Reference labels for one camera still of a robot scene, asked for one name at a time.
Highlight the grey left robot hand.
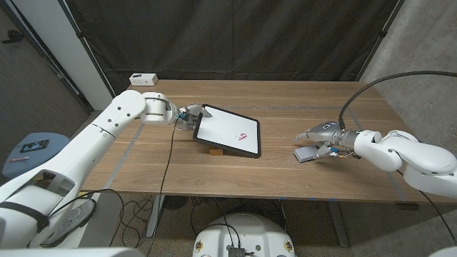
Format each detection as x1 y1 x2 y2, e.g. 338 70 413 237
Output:
176 103 213 131

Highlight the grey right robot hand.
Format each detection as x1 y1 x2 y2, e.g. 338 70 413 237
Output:
293 121 360 160

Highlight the grey whiteboard eraser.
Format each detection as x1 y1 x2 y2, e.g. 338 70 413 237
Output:
293 144 324 163

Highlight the small black-framed whiteboard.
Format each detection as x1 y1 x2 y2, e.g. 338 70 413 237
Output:
193 104 262 159

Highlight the white power strip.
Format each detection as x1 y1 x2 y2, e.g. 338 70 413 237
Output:
129 72 159 87

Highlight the black round floor object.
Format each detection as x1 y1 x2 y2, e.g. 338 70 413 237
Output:
164 195 189 211

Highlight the black backdrop curtain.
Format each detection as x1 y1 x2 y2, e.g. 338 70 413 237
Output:
59 0 406 99

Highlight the grey table leg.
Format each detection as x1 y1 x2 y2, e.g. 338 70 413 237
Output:
326 200 350 248

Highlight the white table leg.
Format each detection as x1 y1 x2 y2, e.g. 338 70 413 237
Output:
145 194 166 239

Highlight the black backdrop stand pole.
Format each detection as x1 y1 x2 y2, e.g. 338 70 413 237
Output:
59 0 118 101
356 0 406 82

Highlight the white robot torso base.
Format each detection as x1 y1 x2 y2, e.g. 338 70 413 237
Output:
191 212 297 257

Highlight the grey sneaker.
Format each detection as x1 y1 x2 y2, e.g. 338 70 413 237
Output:
41 198 97 248

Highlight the black phone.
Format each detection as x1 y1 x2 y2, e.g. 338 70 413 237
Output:
19 138 51 153

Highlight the blue-grey stool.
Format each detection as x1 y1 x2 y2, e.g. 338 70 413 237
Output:
1 132 72 179

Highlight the thin black left wrist cable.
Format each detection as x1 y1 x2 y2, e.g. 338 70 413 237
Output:
145 117 179 257

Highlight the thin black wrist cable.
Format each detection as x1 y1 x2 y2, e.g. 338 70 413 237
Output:
396 169 457 236
145 117 179 257

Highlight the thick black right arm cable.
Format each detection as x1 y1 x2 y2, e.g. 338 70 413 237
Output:
338 70 457 130

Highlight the black torso cable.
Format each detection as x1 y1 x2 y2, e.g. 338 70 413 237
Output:
190 197 243 251

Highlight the black floor cable tangle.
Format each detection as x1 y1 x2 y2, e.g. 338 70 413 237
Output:
117 196 154 249

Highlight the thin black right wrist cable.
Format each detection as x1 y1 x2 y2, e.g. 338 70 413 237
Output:
396 169 457 236

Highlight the black door handle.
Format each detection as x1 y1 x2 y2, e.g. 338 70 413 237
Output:
1 29 24 44

